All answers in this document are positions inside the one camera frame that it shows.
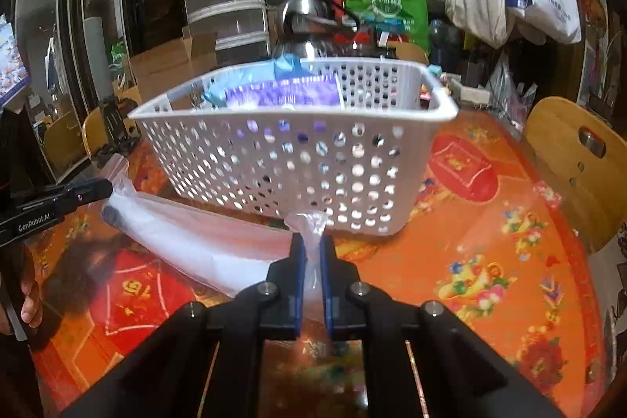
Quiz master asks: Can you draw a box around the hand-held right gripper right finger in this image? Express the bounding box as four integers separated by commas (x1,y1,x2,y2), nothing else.
319,234,565,418

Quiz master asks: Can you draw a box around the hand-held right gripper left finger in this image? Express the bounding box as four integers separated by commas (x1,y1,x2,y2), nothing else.
61,232,308,418

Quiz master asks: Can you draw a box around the clear plastic bag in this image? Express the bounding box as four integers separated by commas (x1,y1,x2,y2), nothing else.
100,152,340,331

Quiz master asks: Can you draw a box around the white perforated plastic basket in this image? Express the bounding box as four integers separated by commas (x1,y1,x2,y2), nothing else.
128,58,460,237

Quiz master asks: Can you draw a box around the light blue soft packet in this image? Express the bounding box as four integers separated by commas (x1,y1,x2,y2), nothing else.
201,54,315,109

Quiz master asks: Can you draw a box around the purple soft packet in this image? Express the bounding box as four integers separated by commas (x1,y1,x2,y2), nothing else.
224,74,344,110

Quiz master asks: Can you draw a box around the person's left hand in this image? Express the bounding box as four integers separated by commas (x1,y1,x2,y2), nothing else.
18,279,43,327

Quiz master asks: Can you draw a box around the open cardboard box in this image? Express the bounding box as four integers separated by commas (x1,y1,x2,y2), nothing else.
115,31,219,106

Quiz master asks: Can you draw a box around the bright screen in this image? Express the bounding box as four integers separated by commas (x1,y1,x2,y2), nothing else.
0,23,31,106

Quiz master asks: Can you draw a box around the person's dark clothing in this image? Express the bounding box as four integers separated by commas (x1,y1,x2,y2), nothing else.
0,105,56,418

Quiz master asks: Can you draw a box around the glass sliding door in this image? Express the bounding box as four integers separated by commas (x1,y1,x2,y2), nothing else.
14,0,129,185

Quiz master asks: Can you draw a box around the red floral tablecloth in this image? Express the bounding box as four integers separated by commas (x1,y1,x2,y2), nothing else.
24,109,609,418

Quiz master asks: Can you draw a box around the stainless steel kettle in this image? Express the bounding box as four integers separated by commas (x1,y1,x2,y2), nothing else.
271,0,362,60

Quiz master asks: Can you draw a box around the green shopping bag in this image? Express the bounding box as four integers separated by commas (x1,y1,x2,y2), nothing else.
341,0,431,57

